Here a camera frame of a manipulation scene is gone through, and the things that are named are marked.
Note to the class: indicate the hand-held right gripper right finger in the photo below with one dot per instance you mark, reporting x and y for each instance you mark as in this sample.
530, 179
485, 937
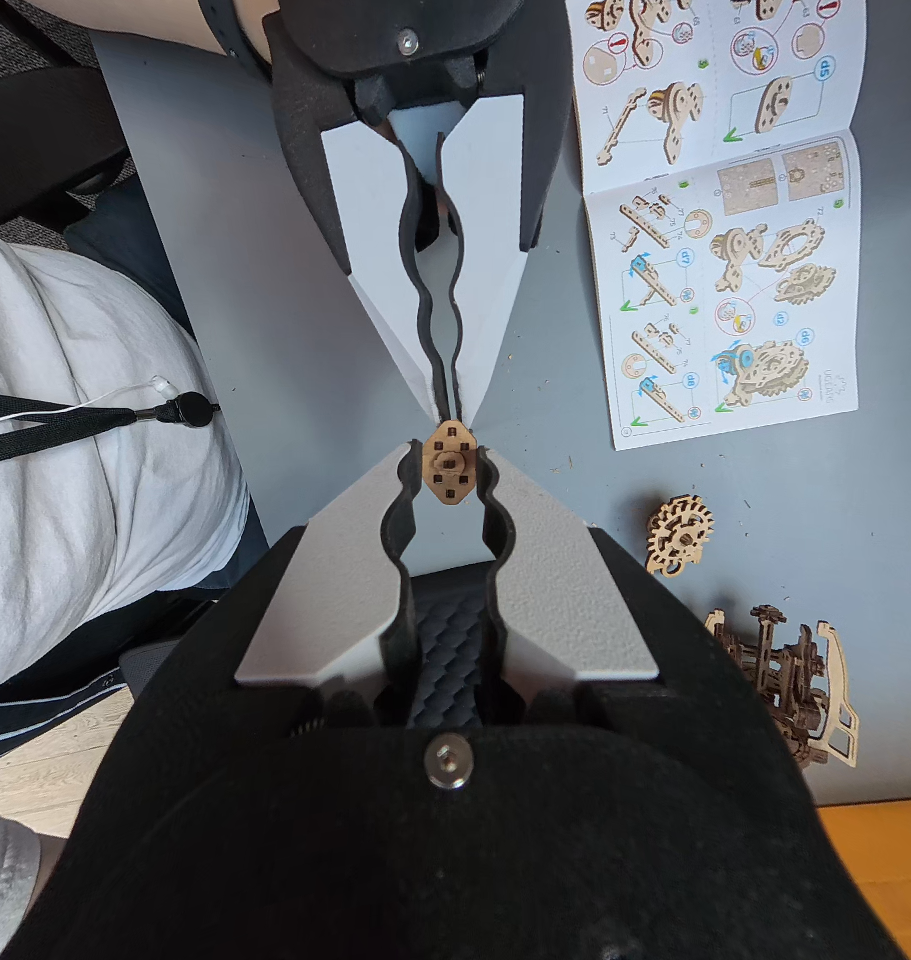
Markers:
575, 600

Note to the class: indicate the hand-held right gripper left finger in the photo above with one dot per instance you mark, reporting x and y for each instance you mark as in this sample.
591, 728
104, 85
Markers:
328, 600

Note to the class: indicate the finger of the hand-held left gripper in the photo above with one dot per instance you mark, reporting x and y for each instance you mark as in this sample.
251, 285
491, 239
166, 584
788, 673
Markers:
493, 195
365, 210

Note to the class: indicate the small wooden model assembly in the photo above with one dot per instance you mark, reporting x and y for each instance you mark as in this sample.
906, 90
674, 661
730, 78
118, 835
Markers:
449, 465

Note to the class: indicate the person's left forearm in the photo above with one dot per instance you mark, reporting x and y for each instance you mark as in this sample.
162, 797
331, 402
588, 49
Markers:
163, 19

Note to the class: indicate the grey desk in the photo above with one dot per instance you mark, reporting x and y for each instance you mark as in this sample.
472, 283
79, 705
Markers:
260, 337

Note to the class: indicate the small wooden gear assembly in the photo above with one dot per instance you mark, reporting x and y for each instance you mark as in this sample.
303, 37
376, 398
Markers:
680, 532

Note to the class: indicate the black wristband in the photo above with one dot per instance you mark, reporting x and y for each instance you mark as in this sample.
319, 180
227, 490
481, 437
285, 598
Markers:
227, 34

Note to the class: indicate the open instruction booklet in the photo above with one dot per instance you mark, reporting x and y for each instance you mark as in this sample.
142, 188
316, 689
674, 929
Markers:
770, 247

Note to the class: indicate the person's white shirt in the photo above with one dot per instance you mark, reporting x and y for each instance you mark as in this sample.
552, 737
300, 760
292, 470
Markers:
65, 487

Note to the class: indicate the yellow plastic bin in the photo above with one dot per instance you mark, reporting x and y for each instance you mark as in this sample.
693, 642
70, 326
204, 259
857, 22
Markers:
883, 885

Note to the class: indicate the large wooden model frame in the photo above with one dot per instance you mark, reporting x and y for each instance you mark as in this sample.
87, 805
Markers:
785, 675

